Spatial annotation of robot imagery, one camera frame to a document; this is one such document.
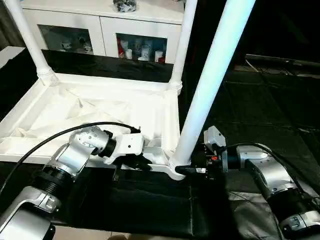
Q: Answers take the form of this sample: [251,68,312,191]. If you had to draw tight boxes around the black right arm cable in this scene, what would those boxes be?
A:
[215,142,320,203]

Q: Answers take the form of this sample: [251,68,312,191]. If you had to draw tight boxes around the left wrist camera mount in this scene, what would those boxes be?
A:
[103,131,146,167]

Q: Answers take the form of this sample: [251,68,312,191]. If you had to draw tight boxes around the white plastic table top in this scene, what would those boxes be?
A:
[0,72,187,182]

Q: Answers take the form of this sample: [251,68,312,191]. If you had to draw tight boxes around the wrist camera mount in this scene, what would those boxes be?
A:
[103,131,146,167]
[203,125,227,152]

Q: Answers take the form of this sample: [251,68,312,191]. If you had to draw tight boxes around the small dark figurines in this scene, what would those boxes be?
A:
[60,39,93,53]

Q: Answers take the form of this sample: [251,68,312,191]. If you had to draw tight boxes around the small grey metal object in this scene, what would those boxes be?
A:
[112,0,139,14]

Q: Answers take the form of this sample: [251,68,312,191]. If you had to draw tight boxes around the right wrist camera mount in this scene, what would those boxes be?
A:
[203,125,227,152]

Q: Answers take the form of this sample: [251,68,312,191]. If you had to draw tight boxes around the large black cabinet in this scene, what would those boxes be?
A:
[182,0,320,66]

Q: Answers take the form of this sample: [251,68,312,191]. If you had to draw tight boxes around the white glass-door cabinet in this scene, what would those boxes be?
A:
[22,0,187,65]

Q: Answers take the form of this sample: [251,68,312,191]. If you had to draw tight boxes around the long black bar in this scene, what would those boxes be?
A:
[245,54,320,70]

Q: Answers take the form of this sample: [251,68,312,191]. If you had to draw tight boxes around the black work mat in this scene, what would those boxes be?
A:
[0,47,320,240]

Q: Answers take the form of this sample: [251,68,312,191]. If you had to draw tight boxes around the grey curtain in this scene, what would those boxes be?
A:
[0,0,27,49]

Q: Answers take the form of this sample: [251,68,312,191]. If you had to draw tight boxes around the white plastic table leg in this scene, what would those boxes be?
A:
[169,0,199,94]
[169,0,257,171]
[5,0,60,87]

